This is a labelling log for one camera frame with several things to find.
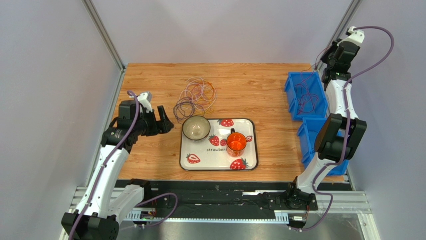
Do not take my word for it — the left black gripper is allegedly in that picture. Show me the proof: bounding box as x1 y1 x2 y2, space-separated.
133 106 174 137

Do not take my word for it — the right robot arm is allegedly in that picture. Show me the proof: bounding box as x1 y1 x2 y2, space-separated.
285 39 367 210

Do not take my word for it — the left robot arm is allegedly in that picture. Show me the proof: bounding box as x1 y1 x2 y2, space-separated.
61 100 174 240

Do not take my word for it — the beige ceramic bowl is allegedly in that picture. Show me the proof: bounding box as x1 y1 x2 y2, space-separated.
182 116 211 141

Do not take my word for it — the far blue plastic bin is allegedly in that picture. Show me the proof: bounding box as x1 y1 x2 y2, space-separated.
284 71 328 122

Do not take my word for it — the blue plastic bin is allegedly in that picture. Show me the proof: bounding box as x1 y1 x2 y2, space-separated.
297 117 350 177
284 71 328 122

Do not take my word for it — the white strawberry tray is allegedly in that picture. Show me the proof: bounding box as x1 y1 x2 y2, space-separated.
180 118 259 171

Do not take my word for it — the near blue plastic bin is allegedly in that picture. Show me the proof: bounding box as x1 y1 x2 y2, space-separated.
297 117 350 177

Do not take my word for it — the orange transparent mug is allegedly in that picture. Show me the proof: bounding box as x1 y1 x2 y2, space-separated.
226 128 248 158

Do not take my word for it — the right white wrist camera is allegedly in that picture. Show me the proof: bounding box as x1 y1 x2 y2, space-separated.
340 26 365 47

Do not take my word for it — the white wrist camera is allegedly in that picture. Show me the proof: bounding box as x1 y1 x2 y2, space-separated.
137 91 153 113
340 26 365 47

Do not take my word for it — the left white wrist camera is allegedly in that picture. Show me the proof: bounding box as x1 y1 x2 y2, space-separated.
137 91 153 113

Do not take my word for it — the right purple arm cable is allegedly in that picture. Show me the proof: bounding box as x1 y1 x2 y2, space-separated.
289 25 396 232

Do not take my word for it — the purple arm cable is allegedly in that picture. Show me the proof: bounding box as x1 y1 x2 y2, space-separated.
289 25 396 232
68 90 179 240

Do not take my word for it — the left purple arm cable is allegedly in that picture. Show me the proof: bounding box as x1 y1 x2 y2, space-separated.
68 90 179 240

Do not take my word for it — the tangled cable bundle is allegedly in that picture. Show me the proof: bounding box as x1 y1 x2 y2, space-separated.
173 77 218 123

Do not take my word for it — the aluminium frame rail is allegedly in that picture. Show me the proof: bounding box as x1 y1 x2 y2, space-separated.
59 186 380 240

